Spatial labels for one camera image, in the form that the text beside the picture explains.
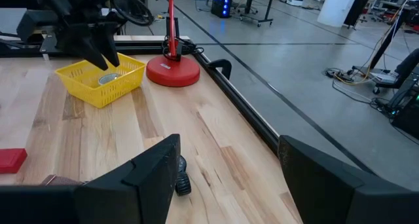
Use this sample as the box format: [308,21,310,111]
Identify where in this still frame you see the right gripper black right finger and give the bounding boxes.
[278,135,419,224]

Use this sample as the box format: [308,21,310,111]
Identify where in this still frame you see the red desk lamp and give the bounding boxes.
[145,0,201,88]

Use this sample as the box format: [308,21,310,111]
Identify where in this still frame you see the black lamp power cable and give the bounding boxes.
[161,36,206,62]

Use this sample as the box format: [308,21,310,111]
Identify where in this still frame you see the red rectangular block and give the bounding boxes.
[0,147,28,175]

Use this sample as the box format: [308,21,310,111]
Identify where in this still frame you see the black rolling desk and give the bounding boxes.
[238,0,275,28]

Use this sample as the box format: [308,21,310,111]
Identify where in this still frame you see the floor cable bundle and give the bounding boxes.
[323,66,399,87]

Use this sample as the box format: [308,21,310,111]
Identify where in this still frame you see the computer tower with lit fans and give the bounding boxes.
[210,0,234,19]

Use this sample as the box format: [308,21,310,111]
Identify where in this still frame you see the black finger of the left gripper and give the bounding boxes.
[93,20,120,68]
[67,24,109,71]

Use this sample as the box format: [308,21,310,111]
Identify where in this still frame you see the yellow plastic basket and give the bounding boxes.
[54,52,147,109]

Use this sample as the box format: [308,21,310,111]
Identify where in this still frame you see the black table clamp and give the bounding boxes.
[207,58,233,81]

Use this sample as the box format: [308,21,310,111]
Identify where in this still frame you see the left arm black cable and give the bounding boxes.
[113,0,155,27]

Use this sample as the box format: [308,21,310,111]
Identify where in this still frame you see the white square pillar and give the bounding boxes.
[316,0,361,28]

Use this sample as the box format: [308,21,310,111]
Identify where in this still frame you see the black device with green light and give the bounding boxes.
[389,86,419,140]

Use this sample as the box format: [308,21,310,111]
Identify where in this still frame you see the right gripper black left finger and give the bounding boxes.
[0,134,181,224]

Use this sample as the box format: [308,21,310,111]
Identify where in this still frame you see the small round silver tin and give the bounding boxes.
[98,73,121,86]

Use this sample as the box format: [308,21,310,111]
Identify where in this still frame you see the small dark rectangular case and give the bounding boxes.
[41,174,86,187]

